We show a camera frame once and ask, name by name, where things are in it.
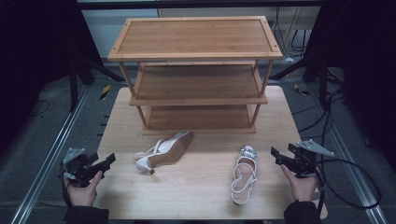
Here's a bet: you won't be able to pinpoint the person's right hand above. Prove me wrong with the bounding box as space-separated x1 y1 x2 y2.
279 164 319 203

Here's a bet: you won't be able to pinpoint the yellow black tape piece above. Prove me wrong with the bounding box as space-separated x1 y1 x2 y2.
292 82 311 97
99 84 112 101

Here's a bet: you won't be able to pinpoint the white high-heel sandal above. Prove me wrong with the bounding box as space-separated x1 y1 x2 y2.
134 130 194 175
230 145 259 206

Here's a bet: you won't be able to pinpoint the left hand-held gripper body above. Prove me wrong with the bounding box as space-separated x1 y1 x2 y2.
62 147 105 189

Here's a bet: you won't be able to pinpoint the black metal stand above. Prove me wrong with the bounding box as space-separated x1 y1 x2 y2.
68 52 126 113
268 50 332 110

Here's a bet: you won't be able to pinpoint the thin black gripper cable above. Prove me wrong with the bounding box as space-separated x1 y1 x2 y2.
58 161 72 207

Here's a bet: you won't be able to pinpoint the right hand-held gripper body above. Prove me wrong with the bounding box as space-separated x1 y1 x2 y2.
284 138 336 179

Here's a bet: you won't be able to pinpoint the aluminium floor rail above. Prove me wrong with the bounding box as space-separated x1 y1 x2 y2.
309 86 389 224
9 86 92 224

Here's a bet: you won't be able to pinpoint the person's left hand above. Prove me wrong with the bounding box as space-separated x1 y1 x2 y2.
63 170 105 208

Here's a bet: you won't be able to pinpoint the black floor cables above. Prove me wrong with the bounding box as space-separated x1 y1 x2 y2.
291 88 347 141

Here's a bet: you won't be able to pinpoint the wooden three-tier shoe rack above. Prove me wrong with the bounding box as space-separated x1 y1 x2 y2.
106 15 284 136

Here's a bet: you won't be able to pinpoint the thin black floor cable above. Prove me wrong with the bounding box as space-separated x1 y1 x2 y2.
28 99 51 119

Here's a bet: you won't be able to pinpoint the hanging black cables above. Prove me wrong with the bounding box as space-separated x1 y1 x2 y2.
273 6 310 60

